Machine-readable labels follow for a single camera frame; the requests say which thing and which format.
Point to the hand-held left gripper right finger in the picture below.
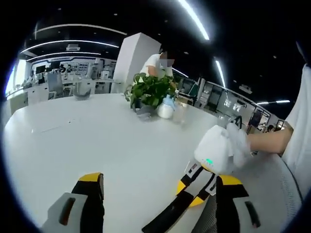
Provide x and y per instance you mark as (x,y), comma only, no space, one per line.
(228,208)

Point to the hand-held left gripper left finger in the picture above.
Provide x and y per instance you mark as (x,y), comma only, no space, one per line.
(93,206)

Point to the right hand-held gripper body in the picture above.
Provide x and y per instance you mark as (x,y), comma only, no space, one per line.
(213,148)

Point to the black remote control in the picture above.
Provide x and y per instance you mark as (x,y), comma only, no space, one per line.
(167,213)

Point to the person's right hand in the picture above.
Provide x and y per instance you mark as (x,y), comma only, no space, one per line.
(240,148)

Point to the clear plastic cup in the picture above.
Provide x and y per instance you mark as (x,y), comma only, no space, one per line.
(179,114)

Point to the grey mesh chair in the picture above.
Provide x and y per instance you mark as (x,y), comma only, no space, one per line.
(274,189)

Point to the white spray bottle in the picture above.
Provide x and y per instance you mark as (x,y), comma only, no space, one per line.
(165,111)

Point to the green board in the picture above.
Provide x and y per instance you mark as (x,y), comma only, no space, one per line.
(194,88)

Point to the short ceiling light strip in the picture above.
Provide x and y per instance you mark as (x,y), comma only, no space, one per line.
(221,72)

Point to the green potted plant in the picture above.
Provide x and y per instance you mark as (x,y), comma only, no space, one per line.
(150,89)

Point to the person's white shirt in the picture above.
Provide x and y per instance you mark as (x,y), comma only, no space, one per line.
(301,121)

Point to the grey chair backrest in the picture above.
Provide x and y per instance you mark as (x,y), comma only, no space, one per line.
(82,94)

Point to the white square pillar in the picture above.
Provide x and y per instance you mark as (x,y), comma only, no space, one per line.
(131,60)

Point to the white office cabinet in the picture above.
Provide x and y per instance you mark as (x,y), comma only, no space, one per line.
(36,95)

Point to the grey office chair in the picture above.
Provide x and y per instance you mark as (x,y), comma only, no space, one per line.
(54,82)

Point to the long ceiling light strip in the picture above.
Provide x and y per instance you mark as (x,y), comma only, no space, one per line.
(194,19)

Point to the ceiling air conditioner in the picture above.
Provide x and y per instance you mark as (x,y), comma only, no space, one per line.
(73,47)

